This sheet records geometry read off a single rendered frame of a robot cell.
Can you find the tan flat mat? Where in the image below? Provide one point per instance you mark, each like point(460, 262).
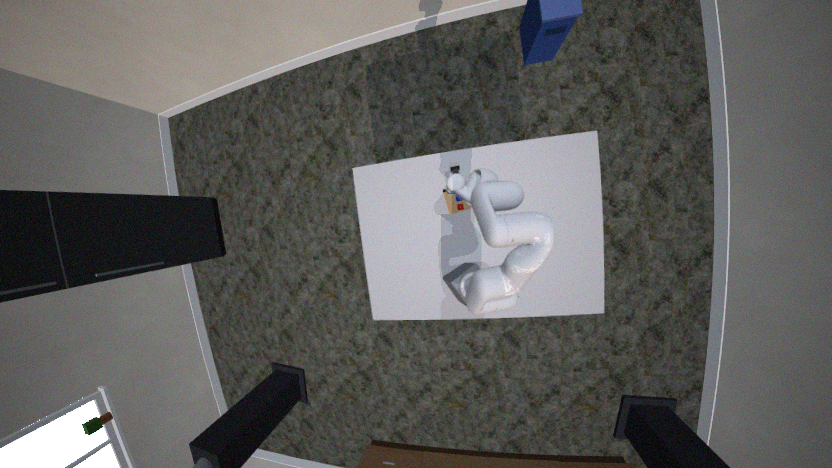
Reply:
point(452, 204)

